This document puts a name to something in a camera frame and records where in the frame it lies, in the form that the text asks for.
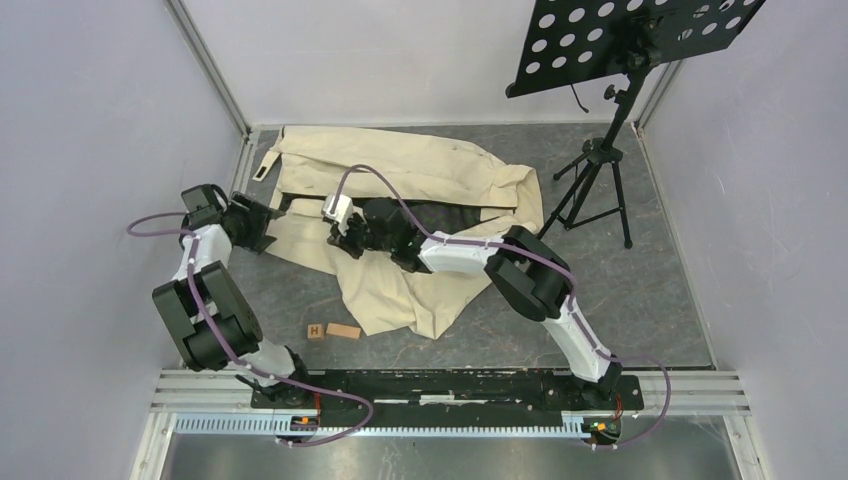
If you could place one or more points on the wooden rectangular block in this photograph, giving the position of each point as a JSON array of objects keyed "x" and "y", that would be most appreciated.
[{"x": 343, "y": 331}]

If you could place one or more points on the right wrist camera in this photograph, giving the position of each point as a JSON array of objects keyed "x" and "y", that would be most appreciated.
[{"x": 337, "y": 210}]

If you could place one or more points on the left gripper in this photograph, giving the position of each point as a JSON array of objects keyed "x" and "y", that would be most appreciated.
[{"x": 259, "y": 217}]

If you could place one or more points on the cream zip-up jacket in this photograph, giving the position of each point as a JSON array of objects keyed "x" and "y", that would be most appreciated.
[{"x": 425, "y": 170}]

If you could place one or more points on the wooden letter cube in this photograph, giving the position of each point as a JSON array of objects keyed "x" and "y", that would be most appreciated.
[{"x": 315, "y": 332}]

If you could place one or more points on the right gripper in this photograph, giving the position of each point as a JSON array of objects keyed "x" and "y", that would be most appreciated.
[{"x": 347, "y": 242}]

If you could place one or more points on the black perforated music stand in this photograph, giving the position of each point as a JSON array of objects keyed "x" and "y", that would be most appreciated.
[{"x": 572, "y": 42}]

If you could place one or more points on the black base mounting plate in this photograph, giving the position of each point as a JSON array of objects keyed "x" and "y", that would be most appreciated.
[{"x": 411, "y": 398}]

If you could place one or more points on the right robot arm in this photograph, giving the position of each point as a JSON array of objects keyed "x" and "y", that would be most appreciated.
[{"x": 530, "y": 276}]

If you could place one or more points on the white slotted cable duct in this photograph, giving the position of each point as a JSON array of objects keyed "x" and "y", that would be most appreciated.
[{"x": 288, "y": 426}]

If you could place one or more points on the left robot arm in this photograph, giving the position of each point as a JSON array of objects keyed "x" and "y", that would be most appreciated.
[{"x": 204, "y": 311}]

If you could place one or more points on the aluminium frame rail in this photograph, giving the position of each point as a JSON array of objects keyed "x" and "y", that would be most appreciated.
[{"x": 203, "y": 55}]

